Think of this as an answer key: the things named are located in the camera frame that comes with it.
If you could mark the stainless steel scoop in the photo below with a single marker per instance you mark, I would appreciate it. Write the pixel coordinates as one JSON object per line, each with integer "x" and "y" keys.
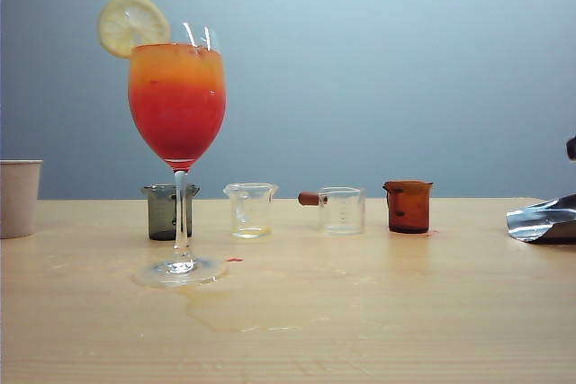
{"x": 544, "y": 222}

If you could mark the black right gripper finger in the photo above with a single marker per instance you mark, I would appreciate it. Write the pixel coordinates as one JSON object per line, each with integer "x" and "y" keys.
{"x": 572, "y": 145}

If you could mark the smoky grey measuring cup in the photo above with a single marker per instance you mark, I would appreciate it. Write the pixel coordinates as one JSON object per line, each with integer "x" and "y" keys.
{"x": 159, "y": 213}

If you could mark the amber glass measuring cup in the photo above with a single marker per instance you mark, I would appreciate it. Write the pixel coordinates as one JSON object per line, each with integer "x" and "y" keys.
{"x": 409, "y": 208}

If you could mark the beige paper cup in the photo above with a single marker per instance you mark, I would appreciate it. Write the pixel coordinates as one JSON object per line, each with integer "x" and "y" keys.
{"x": 18, "y": 199}

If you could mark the clear ice cube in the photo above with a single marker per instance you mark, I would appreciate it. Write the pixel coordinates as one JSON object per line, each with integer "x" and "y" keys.
{"x": 202, "y": 40}

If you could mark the yellow lemon slice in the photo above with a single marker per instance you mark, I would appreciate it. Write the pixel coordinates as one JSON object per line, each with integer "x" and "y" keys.
{"x": 130, "y": 24}

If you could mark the wine glass orange red drink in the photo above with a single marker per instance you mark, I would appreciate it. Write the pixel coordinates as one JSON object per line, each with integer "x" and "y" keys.
{"x": 177, "y": 105}

